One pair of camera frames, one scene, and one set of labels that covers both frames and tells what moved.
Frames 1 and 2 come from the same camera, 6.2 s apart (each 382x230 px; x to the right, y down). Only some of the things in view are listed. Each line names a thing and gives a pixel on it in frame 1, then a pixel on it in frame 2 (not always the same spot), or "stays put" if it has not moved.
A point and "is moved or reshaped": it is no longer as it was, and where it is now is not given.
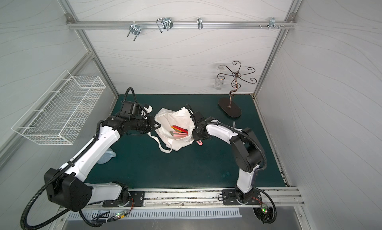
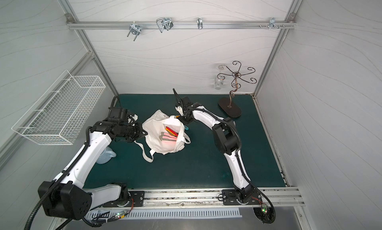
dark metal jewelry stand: (230, 106) stays put
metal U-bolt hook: (166, 23) stays put
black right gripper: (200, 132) to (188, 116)
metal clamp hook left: (134, 29) stays put
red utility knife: (181, 129) to (174, 132)
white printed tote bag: (176, 127) is moved or reshaped
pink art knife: (177, 135) to (162, 138)
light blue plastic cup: (107, 156) stays put
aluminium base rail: (269, 196) stays put
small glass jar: (219, 83) stays put
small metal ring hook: (200, 23) stays put
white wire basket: (58, 115) stays put
